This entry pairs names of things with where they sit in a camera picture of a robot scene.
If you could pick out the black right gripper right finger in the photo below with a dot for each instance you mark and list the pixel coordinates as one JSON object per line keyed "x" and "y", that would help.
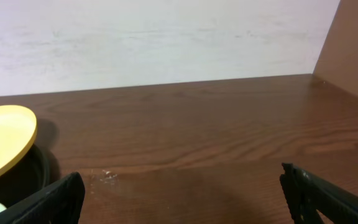
{"x": 308, "y": 196}

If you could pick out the black round tray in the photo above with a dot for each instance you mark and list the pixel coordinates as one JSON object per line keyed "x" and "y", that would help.
{"x": 27, "y": 177}

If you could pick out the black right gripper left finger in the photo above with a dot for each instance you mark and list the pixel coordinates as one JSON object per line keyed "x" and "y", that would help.
{"x": 60, "y": 202}

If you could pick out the yellow plate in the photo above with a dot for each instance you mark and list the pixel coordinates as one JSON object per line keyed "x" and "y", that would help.
{"x": 18, "y": 131}

